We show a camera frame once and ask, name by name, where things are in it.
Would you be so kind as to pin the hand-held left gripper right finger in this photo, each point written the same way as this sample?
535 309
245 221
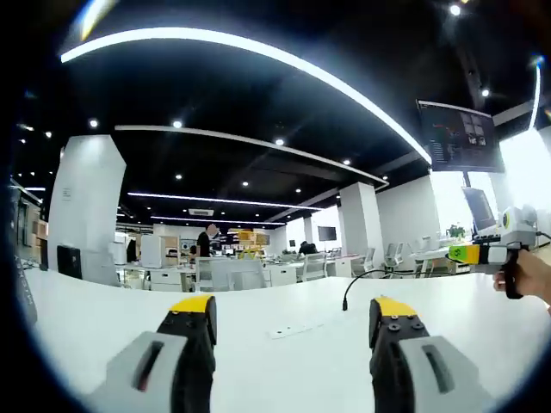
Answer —
430 370

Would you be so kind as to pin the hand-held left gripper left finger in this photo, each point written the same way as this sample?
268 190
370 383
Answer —
142 370

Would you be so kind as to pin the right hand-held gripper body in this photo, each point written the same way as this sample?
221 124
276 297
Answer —
518 228

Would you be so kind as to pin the white USB port panel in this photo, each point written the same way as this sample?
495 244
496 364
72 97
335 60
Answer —
297 330

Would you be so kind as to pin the white desk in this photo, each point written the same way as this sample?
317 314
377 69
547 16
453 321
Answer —
275 378

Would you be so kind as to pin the person's right hand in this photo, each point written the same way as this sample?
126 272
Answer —
534 275

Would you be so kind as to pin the green potted plant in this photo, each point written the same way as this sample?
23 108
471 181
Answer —
455 231

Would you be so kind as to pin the white office chair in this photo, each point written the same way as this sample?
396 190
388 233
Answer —
394 254
314 266

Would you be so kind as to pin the black hanging monitor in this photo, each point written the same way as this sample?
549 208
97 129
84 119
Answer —
460 135

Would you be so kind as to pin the white cabinet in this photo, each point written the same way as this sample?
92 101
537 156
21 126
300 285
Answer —
150 251

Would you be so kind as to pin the black box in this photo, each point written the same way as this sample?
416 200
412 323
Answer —
69 262

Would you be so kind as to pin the black screen on stand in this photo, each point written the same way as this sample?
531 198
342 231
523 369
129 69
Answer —
327 233

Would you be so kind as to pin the ceiling air conditioner unit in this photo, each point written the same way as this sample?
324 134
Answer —
201 212

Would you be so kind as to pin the curved ceiling light strip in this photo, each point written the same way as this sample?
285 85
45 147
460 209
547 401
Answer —
267 51

